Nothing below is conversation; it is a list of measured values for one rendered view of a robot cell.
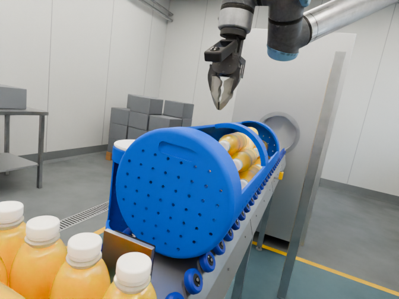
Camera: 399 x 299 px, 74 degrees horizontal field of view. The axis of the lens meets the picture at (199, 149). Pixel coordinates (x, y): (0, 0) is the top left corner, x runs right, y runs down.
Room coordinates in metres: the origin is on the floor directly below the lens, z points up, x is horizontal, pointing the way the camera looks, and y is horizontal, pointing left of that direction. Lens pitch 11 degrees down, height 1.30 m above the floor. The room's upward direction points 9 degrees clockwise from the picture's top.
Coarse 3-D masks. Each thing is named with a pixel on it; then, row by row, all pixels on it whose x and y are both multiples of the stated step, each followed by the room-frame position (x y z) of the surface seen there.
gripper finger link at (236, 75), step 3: (237, 69) 0.73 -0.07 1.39; (240, 69) 0.73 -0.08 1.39; (234, 72) 0.73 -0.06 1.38; (237, 72) 0.72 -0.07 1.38; (231, 75) 0.73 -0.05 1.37; (234, 75) 0.73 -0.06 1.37; (237, 75) 0.72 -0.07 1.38; (240, 75) 0.74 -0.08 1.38; (234, 78) 0.73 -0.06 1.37; (237, 78) 0.72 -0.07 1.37; (234, 81) 0.73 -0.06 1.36; (237, 81) 0.72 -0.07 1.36; (234, 84) 0.73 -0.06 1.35; (237, 84) 0.73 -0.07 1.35; (234, 87) 0.73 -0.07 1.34; (231, 90) 0.73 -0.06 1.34; (231, 93) 0.73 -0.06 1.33
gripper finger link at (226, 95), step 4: (224, 80) 0.74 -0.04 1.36; (228, 80) 0.73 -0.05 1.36; (232, 80) 0.73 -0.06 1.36; (224, 84) 0.74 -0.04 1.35; (228, 84) 0.73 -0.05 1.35; (232, 84) 0.73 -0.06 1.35; (224, 88) 0.73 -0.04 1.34; (228, 88) 0.73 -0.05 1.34; (224, 92) 0.73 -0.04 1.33; (228, 92) 0.73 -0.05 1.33; (224, 96) 0.73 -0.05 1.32; (228, 96) 0.73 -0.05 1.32; (232, 96) 0.78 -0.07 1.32; (224, 100) 0.73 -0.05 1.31; (228, 100) 0.74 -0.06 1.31; (220, 104) 0.74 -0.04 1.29; (224, 104) 0.74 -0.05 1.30; (220, 108) 0.74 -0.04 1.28
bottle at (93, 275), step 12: (72, 264) 0.27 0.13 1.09; (84, 264) 0.28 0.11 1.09; (96, 264) 0.29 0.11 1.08; (60, 276) 0.27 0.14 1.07; (72, 276) 0.27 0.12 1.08; (84, 276) 0.27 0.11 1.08; (96, 276) 0.28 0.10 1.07; (108, 276) 0.30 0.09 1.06; (60, 288) 0.27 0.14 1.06; (72, 288) 0.26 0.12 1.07; (84, 288) 0.27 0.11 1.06; (96, 288) 0.28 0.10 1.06
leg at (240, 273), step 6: (246, 252) 1.34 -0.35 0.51; (246, 258) 1.34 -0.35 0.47; (240, 264) 1.35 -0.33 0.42; (246, 264) 1.34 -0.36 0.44; (240, 270) 1.35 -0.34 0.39; (240, 276) 1.34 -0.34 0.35; (240, 282) 1.34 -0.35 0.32; (234, 288) 1.35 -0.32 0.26; (240, 288) 1.34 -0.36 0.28; (234, 294) 1.35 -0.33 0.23; (240, 294) 1.35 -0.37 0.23
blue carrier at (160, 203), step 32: (192, 128) 0.58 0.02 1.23; (224, 128) 1.17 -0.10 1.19; (256, 128) 1.33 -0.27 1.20; (128, 160) 0.57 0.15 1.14; (160, 160) 0.54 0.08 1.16; (192, 160) 0.51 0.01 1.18; (224, 160) 0.51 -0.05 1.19; (128, 192) 0.56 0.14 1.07; (160, 192) 0.53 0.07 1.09; (192, 192) 0.51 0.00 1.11; (224, 192) 0.48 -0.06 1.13; (128, 224) 0.56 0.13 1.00; (160, 224) 0.53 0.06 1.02; (192, 224) 0.50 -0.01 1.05; (224, 224) 0.48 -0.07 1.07; (192, 256) 0.50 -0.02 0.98
